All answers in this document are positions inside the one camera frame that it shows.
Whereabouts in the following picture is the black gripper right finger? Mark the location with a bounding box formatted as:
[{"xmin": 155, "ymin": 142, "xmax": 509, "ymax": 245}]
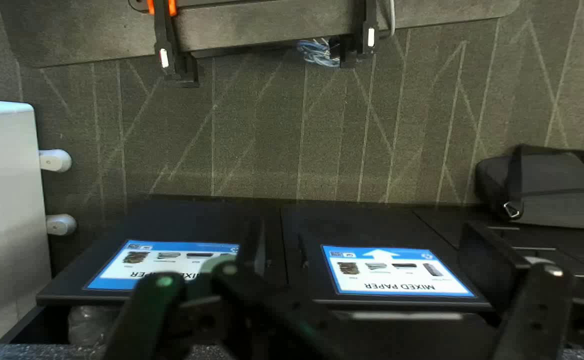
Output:
[{"xmin": 461, "ymin": 220, "xmax": 577, "ymax": 360}]

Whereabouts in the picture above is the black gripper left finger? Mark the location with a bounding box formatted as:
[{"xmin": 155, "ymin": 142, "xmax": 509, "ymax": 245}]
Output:
[{"xmin": 99, "ymin": 218, "xmax": 348, "ymax": 360}]

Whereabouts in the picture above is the black shoulder bag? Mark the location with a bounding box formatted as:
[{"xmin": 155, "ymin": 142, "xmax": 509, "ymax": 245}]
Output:
[{"xmin": 472, "ymin": 142, "xmax": 584, "ymax": 229}]

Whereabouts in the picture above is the black rubbish bin clear liner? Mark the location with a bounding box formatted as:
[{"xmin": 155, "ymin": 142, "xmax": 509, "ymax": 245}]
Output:
[{"xmin": 67, "ymin": 304, "xmax": 134, "ymax": 347}]

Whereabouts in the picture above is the blue sign arrow pointing up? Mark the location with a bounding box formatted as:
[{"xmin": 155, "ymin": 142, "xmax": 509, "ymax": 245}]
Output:
[{"xmin": 81, "ymin": 237, "xmax": 241, "ymax": 296}]

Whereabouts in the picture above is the blue sign arrow pointing down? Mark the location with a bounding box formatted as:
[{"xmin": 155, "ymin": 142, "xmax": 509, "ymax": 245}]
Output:
[{"xmin": 321, "ymin": 243, "xmax": 478, "ymax": 300}]

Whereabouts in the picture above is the black cabinet with stone counter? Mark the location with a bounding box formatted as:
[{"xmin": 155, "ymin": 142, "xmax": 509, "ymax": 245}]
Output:
[{"xmin": 0, "ymin": 194, "xmax": 584, "ymax": 360}]

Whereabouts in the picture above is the black clamp orange handle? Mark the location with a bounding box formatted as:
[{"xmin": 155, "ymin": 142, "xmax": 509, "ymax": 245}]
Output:
[{"xmin": 146, "ymin": 0, "xmax": 200, "ymax": 87}]

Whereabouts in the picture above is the blue white cable bundle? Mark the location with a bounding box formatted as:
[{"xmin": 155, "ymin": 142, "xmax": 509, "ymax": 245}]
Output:
[{"xmin": 295, "ymin": 38, "xmax": 341, "ymax": 69}]

